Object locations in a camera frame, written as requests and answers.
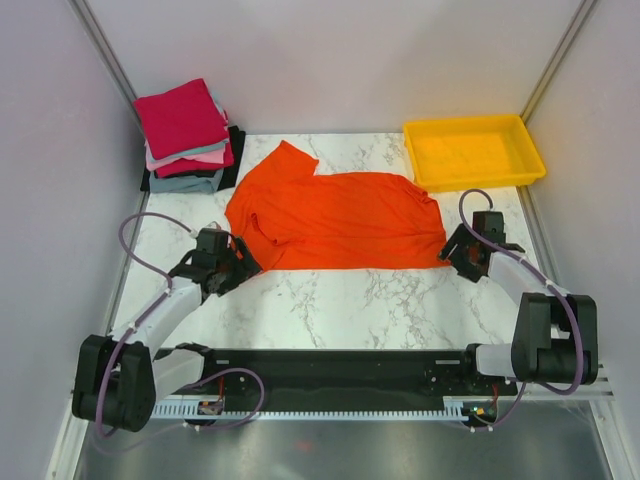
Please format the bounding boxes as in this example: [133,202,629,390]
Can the left aluminium frame post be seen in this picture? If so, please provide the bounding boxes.
[68,0,141,125]

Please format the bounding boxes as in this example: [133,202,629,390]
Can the right aluminium frame post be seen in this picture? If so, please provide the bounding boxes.
[520,0,600,125]

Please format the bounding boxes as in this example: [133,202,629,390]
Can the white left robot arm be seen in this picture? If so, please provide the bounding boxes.
[71,228,262,432]

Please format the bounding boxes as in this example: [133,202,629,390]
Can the crimson folded t shirt lower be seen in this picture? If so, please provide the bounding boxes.
[154,143,234,178]

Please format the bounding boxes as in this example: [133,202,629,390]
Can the crimson folded t shirt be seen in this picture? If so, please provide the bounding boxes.
[134,78,228,160]
[154,143,234,178]

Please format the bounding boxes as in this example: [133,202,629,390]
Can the yellow plastic tray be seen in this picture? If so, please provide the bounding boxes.
[403,114,547,193]

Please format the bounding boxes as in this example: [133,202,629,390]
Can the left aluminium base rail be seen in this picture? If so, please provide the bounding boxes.
[44,353,92,479]

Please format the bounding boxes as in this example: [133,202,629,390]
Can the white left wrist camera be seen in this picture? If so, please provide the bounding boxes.
[204,221,223,231]

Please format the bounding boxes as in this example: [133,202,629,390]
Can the grey-blue folded t shirt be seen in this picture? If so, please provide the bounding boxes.
[149,170,224,194]

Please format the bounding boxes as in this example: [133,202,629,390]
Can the white slotted cable duct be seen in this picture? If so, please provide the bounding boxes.
[151,395,468,422]

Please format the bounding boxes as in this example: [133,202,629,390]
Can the orange t shirt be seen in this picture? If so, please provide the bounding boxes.
[226,141,446,271]

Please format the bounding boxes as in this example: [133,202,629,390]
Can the pink folded t shirt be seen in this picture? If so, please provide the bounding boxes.
[145,144,227,171]

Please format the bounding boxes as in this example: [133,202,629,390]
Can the black folded t shirt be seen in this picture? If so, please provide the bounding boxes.
[140,126,246,192]

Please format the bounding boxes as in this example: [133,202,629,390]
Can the crimson folded t shirt top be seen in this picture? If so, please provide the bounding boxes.
[134,78,228,160]

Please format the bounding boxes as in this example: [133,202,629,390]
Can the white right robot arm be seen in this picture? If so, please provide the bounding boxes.
[438,211,599,394]

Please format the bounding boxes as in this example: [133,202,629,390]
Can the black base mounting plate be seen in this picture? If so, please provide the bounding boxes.
[180,349,517,410]

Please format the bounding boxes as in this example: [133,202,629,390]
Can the teal folded t shirt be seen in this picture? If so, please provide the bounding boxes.
[144,140,228,163]

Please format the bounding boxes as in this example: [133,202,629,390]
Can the aluminium frame post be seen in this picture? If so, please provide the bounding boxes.
[520,0,600,125]
[68,0,141,125]

